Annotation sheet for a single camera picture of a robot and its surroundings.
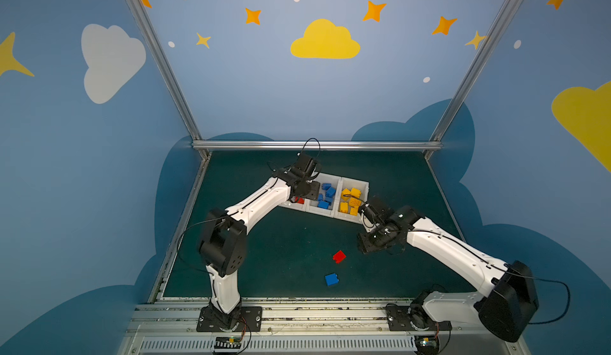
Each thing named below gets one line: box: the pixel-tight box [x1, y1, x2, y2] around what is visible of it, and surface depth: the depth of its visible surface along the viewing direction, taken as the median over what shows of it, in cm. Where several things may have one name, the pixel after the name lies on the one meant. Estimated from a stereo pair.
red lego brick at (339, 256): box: [332, 249, 347, 265], surface depth 88 cm
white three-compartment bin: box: [279, 171, 370, 224], surface depth 103 cm
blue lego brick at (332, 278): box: [324, 273, 340, 286], surface depth 84 cm
